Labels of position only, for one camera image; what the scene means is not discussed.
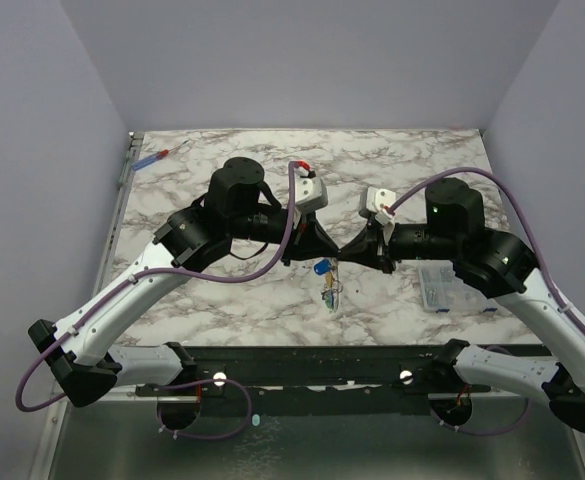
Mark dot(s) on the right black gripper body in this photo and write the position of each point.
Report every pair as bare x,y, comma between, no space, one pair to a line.
382,248

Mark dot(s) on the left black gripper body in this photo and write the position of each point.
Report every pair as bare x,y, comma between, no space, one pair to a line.
298,236

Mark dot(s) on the blue tag key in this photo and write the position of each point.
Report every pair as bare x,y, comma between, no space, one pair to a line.
324,266

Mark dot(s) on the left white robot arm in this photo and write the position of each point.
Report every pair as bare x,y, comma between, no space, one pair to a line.
81,349

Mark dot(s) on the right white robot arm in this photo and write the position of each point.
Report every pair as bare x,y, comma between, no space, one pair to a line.
500,266

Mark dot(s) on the green key tag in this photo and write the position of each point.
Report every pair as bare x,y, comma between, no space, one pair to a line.
330,302

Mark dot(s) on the clear plastic screw box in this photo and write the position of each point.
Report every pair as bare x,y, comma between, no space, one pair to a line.
443,292

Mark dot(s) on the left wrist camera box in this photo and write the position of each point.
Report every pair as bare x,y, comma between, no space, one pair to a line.
310,190

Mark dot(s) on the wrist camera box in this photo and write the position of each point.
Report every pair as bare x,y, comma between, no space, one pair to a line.
374,204
310,190

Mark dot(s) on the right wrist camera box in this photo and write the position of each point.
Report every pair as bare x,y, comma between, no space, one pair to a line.
374,204

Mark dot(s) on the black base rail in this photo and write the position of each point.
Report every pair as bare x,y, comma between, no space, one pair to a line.
313,381

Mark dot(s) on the blue handled screwdriver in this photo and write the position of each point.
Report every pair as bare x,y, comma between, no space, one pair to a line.
155,157

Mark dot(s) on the left aluminium side rail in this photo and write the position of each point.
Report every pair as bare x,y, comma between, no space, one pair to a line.
122,190

